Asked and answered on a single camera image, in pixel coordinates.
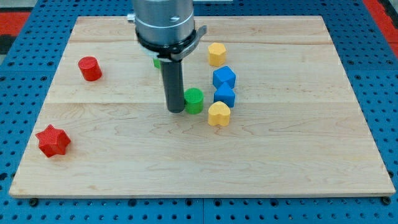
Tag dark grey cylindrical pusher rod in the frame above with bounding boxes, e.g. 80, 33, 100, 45
160, 61, 185, 113

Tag red cylinder block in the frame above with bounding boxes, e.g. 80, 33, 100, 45
78, 56, 102, 82

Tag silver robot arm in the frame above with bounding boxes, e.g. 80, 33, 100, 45
127, 0, 207, 113

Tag green star block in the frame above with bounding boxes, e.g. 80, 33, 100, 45
153, 59, 161, 69

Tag green cylinder block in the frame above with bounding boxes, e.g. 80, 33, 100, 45
184, 88, 204, 114

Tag blue cube block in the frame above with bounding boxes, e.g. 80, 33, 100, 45
213, 66, 236, 88

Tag blue triangle block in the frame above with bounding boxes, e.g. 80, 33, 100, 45
213, 83, 236, 108

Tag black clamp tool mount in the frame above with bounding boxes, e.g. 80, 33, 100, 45
136, 25, 207, 62

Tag red star block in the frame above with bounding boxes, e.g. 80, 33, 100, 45
35, 124, 71, 157

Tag yellow heart block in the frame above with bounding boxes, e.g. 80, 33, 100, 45
208, 101, 231, 126

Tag wooden board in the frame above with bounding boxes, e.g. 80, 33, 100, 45
9, 16, 396, 198

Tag yellow hexagon block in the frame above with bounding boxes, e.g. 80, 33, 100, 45
208, 42, 226, 67

